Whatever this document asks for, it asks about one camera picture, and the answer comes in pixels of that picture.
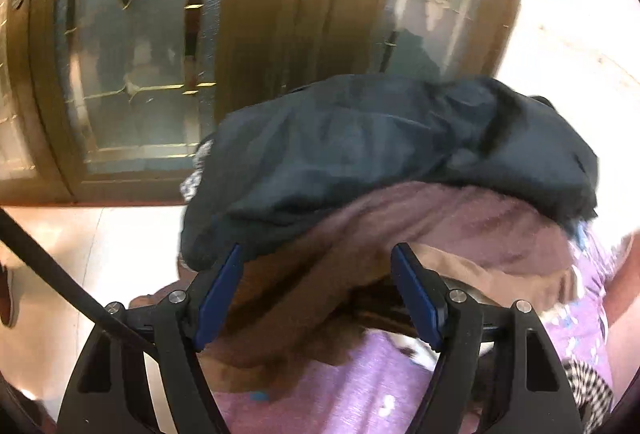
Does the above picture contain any black and cream checkered coat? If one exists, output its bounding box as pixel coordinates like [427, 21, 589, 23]
[560, 358, 616, 430]

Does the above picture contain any black cable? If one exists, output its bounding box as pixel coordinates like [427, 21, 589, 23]
[0, 209, 152, 356]

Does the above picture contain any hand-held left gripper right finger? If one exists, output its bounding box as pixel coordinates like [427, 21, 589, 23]
[390, 241, 583, 434]

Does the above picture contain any white patterned cloth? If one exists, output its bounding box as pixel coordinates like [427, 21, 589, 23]
[180, 139, 216, 203]

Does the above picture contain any brown garment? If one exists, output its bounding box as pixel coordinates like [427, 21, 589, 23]
[132, 181, 581, 370]

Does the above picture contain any dark jacket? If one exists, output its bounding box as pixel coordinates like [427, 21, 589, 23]
[180, 74, 601, 272]

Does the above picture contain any wooden door with glass panels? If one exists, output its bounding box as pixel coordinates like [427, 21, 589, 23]
[0, 0, 533, 207]

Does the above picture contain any reddish brown object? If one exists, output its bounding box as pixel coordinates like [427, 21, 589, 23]
[0, 264, 19, 328]

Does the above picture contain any purple floral bed sheet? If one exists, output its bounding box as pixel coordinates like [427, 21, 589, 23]
[210, 219, 632, 434]

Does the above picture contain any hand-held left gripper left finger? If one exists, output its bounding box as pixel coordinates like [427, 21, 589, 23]
[57, 243, 246, 434]

